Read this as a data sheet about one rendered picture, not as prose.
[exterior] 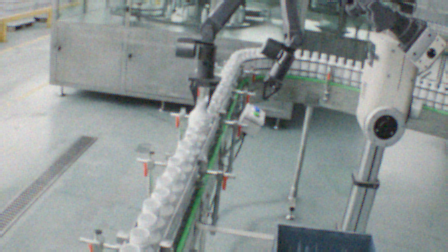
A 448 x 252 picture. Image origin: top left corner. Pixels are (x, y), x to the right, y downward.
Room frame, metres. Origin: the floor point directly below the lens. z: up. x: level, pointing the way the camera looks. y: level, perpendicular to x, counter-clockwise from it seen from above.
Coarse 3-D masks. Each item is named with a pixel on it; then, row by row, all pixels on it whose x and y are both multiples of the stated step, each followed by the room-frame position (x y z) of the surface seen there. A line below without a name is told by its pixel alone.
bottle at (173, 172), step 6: (168, 168) 1.03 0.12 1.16; (174, 168) 1.04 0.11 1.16; (168, 174) 1.01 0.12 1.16; (174, 174) 1.01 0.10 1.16; (180, 174) 1.02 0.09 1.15; (174, 180) 1.01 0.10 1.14; (174, 186) 1.01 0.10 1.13; (180, 186) 1.02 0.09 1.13; (174, 192) 1.00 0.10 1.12; (180, 192) 1.01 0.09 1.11; (180, 198) 1.01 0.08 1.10; (180, 210) 1.01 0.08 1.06; (180, 216) 1.01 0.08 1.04; (174, 222) 1.00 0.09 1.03; (174, 228) 1.00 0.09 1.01
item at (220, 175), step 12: (240, 72) 2.56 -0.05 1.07; (252, 72) 2.55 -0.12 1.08; (180, 120) 1.67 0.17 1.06; (180, 132) 1.68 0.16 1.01; (240, 132) 2.11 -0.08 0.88; (168, 156) 1.22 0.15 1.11; (204, 156) 1.24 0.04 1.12; (228, 156) 1.68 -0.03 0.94; (144, 168) 1.23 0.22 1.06; (204, 168) 1.22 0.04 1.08; (228, 168) 1.66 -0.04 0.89; (216, 192) 1.21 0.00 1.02; (216, 204) 1.21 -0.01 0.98; (216, 216) 1.21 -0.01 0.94; (84, 240) 0.79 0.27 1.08; (96, 240) 0.78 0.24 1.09; (120, 240) 0.77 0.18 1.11; (168, 240) 0.79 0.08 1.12
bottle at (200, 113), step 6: (198, 102) 1.43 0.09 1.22; (204, 102) 1.43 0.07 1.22; (198, 108) 1.43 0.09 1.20; (204, 108) 1.43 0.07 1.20; (192, 114) 1.42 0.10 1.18; (198, 114) 1.42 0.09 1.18; (204, 114) 1.42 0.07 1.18; (192, 120) 1.41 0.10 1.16; (198, 120) 1.41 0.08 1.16; (204, 120) 1.41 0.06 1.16; (204, 132) 1.42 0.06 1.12
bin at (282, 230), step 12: (204, 228) 1.15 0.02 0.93; (216, 228) 1.15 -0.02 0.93; (276, 228) 1.16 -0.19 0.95; (288, 228) 1.19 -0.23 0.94; (300, 228) 1.18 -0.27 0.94; (312, 228) 1.18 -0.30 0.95; (324, 228) 1.18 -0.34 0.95; (276, 240) 1.09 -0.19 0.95; (288, 240) 1.18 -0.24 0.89; (300, 240) 1.18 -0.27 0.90; (312, 240) 1.18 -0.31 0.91; (324, 240) 1.18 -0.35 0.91; (336, 240) 1.17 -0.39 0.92; (348, 240) 1.17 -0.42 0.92; (360, 240) 1.17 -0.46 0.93; (372, 240) 1.15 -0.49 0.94
